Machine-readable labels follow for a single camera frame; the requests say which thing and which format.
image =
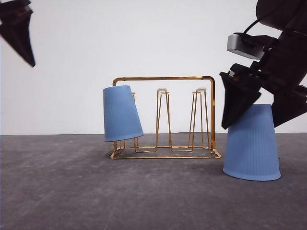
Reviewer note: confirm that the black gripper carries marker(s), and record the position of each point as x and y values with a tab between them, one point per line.
280	75

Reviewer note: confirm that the gold wire cup rack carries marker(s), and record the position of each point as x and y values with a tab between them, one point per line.
177	118

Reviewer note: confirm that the blue ribbed cup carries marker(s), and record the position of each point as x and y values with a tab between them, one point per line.
121	115
251	151

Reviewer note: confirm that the black camera cable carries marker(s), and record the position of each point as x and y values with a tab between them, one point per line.
254	23

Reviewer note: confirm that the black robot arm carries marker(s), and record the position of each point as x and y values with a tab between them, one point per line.
283	15

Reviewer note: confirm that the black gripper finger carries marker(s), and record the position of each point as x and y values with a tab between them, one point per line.
17	32

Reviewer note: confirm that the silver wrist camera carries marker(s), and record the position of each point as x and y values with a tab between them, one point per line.
247	45

